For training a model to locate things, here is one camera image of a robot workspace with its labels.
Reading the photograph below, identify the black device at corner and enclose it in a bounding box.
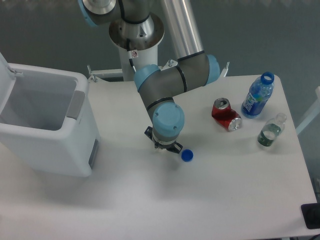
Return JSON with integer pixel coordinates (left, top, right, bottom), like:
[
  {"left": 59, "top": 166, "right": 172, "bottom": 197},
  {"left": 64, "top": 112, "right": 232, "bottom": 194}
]
[{"left": 300, "top": 203, "right": 320, "bottom": 230}]

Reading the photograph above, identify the white open trash bin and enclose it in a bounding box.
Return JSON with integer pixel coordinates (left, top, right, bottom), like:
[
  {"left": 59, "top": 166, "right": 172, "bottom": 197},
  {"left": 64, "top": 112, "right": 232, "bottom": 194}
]
[{"left": 0, "top": 57, "right": 100, "bottom": 177}]

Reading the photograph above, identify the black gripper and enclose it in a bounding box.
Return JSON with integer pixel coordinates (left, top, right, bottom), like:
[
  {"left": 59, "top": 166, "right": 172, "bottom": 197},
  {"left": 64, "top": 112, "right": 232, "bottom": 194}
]
[{"left": 144, "top": 126, "right": 183, "bottom": 153}]

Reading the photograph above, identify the white frame at right edge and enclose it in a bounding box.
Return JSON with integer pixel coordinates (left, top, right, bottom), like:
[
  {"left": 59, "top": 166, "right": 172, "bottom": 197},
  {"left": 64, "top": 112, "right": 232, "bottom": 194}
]
[{"left": 295, "top": 86, "right": 320, "bottom": 135}]

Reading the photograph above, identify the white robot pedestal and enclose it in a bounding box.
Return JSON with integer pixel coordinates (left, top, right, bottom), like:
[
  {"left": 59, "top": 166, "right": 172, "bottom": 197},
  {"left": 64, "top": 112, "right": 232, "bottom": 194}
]
[{"left": 86, "top": 12, "right": 230, "bottom": 83}]

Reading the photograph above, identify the black cable on pedestal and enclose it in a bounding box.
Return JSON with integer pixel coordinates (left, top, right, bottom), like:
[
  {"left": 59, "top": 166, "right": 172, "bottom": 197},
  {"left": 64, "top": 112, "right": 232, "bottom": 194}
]
[{"left": 126, "top": 37, "right": 138, "bottom": 73}]

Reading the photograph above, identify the clear green-label bottle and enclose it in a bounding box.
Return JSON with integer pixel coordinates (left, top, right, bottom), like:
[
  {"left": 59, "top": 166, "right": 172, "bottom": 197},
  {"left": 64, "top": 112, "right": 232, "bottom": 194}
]
[{"left": 257, "top": 112, "right": 287, "bottom": 147}]

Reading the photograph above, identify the blue plastic drink bottle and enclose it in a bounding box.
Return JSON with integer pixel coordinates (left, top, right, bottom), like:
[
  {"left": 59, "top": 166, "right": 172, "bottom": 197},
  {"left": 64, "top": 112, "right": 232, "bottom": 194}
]
[{"left": 241, "top": 71, "right": 275, "bottom": 119}]

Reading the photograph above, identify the white paper ball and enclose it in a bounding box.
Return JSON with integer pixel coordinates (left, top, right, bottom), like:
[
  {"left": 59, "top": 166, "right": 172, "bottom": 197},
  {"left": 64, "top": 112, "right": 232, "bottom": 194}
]
[{"left": 154, "top": 145, "right": 166, "bottom": 152}]

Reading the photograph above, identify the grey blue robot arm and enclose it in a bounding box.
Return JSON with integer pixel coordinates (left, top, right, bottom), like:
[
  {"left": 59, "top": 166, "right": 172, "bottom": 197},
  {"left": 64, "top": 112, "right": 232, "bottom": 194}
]
[{"left": 78, "top": 0, "right": 220, "bottom": 154}]

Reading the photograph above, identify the blue bottle cap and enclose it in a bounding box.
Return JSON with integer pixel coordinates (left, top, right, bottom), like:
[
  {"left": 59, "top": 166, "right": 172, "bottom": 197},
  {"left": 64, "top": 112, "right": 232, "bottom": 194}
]
[{"left": 181, "top": 149, "right": 194, "bottom": 162}]

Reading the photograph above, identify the crushed red soda can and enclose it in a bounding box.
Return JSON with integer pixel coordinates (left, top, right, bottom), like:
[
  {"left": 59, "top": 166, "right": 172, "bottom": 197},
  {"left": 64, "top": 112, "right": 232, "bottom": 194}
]
[{"left": 211, "top": 97, "right": 243, "bottom": 132}]

